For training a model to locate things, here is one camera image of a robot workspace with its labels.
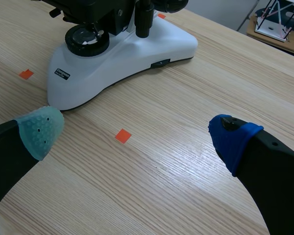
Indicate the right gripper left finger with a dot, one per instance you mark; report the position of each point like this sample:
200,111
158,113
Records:
17,144

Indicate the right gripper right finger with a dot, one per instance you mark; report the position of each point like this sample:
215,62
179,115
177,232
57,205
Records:
267,166

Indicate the wooden desk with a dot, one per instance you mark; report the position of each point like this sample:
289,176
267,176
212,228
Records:
275,36

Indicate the white and black microscope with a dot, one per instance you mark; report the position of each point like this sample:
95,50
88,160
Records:
117,51

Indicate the white box with rods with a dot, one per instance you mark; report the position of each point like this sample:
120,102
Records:
275,23

